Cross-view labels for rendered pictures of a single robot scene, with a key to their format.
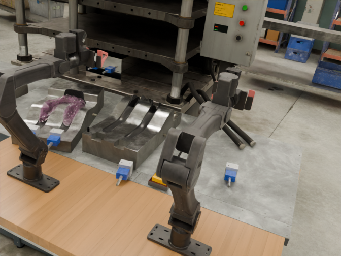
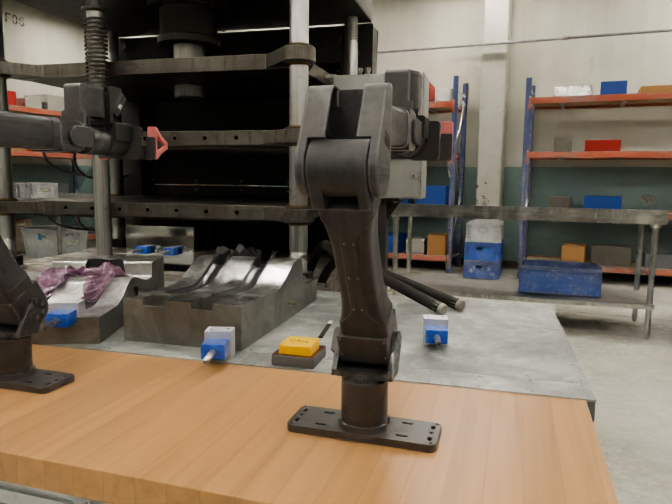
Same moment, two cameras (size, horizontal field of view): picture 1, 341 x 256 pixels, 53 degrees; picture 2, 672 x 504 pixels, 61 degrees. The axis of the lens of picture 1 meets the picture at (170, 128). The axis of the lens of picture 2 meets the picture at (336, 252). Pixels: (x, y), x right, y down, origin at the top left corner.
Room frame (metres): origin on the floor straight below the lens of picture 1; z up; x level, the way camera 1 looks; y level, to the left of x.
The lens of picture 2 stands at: (0.05, 0.02, 1.13)
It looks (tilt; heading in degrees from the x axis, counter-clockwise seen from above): 7 degrees down; 355
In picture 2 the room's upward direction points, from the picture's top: 1 degrees clockwise
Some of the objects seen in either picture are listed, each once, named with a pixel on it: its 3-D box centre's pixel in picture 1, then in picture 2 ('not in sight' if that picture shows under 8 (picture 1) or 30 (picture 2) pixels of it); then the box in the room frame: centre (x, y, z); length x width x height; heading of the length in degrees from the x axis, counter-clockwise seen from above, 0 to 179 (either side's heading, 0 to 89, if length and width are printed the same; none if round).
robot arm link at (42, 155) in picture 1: (32, 153); (11, 316); (1.01, 0.48, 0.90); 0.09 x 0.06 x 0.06; 68
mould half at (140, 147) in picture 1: (137, 123); (234, 289); (1.42, 0.16, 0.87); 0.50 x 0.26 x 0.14; 160
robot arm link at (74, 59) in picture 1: (68, 59); (91, 136); (1.20, 0.40, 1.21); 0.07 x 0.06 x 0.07; 158
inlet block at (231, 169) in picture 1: (230, 177); (436, 335); (1.14, -0.26, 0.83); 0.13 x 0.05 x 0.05; 169
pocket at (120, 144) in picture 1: (121, 147); (207, 309); (1.19, 0.19, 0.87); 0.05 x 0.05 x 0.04; 70
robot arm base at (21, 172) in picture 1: (32, 169); (10, 356); (1.00, 0.48, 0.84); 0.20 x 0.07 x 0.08; 68
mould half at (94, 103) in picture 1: (63, 112); (83, 292); (1.46, 0.52, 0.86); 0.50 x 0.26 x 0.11; 178
